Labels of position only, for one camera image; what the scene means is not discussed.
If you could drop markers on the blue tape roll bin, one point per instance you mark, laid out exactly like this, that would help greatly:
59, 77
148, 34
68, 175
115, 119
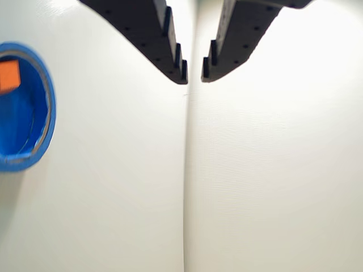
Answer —
49, 93

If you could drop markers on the orange cube block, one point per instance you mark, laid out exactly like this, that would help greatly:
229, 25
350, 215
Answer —
10, 75

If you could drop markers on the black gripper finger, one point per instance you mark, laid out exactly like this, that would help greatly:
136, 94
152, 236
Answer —
241, 31
141, 25

